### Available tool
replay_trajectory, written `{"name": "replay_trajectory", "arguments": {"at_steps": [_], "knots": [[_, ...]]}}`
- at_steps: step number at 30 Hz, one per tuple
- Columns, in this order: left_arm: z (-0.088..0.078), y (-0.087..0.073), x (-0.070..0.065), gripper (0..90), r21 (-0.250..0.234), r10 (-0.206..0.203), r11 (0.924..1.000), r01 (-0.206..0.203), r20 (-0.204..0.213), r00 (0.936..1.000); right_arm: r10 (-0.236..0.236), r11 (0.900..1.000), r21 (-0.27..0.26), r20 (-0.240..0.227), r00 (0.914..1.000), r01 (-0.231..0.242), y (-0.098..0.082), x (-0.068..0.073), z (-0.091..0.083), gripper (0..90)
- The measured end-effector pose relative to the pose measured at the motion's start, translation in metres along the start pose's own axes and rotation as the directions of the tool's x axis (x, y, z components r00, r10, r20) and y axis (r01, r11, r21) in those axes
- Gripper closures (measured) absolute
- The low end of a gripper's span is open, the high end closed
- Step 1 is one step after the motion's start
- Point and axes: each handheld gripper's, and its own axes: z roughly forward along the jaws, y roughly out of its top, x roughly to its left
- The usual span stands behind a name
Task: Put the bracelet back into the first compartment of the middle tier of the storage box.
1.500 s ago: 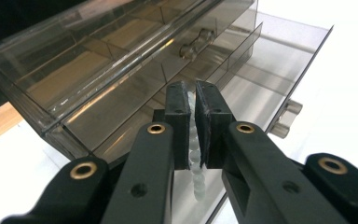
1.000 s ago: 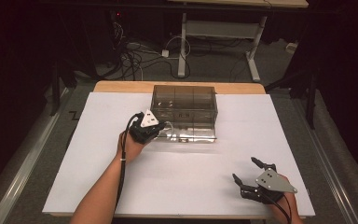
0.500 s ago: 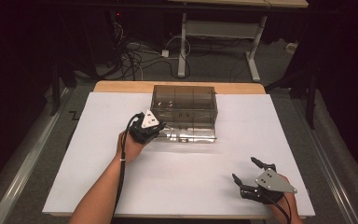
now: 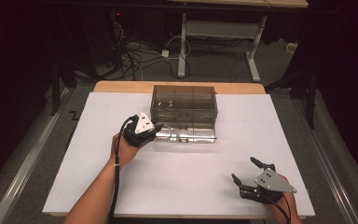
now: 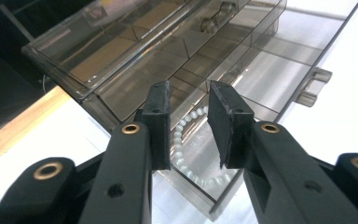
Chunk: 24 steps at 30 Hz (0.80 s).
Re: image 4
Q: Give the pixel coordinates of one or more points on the wooden table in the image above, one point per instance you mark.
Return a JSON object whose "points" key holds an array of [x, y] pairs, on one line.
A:
{"points": [[121, 86]]}

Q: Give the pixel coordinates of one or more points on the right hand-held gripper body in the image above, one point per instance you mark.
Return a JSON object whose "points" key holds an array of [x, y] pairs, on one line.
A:
{"points": [[273, 183]]}

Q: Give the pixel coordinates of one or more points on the smoky transparent drawer cabinet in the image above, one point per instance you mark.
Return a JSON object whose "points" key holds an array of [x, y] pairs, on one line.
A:
{"points": [[183, 99]]}

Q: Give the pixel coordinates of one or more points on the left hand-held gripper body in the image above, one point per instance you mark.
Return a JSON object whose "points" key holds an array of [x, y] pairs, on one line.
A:
{"points": [[143, 124]]}

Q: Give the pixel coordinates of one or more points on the transparent plastic drawer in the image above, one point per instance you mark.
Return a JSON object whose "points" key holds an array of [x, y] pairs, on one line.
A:
{"points": [[199, 137]]}

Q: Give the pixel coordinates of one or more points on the white-framed desk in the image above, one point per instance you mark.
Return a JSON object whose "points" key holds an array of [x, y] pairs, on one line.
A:
{"points": [[220, 29]]}

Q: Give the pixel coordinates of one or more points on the white power adapter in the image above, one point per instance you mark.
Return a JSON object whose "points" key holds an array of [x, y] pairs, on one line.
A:
{"points": [[165, 53]]}

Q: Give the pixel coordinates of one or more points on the metal floor rail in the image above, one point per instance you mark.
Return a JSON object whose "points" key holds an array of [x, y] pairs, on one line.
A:
{"points": [[329, 168], [28, 161]]}

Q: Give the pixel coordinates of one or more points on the person's right hand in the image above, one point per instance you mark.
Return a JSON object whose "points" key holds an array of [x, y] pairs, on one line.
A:
{"points": [[290, 202]]}

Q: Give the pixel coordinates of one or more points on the person's left hand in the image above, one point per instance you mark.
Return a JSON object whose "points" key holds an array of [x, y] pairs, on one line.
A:
{"points": [[126, 152]]}

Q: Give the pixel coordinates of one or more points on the black metal stand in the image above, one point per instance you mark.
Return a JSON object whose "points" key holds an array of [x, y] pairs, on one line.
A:
{"points": [[310, 102], [56, 90]]}

